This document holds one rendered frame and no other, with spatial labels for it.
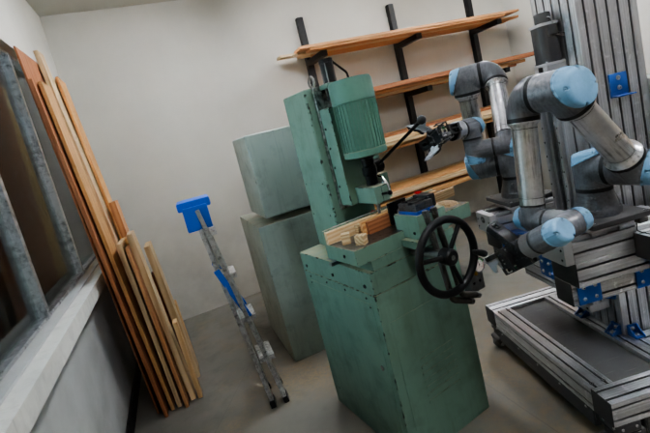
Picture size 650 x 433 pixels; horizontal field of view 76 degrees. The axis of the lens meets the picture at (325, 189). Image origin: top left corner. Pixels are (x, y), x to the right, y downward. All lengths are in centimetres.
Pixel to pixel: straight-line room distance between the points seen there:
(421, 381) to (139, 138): 295
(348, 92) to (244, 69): 248
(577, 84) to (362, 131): 72
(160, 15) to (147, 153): 117
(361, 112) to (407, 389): 107
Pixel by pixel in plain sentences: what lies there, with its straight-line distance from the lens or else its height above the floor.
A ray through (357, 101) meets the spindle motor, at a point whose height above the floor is 141.
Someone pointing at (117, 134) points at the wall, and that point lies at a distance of 387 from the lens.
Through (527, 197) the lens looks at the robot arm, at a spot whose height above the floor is 98.
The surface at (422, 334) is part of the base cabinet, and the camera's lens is 175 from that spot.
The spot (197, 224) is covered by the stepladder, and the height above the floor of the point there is 104.
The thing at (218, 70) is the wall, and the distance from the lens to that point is 397.
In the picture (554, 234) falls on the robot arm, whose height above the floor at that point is 92.
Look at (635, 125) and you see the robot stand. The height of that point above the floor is 107.
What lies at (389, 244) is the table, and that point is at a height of 87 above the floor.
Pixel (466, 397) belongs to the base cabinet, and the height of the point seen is 11.
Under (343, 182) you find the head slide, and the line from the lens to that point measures 176.
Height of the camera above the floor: 134
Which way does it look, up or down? 8 degrees down
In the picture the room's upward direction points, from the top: 14 degrees counter-clockwise
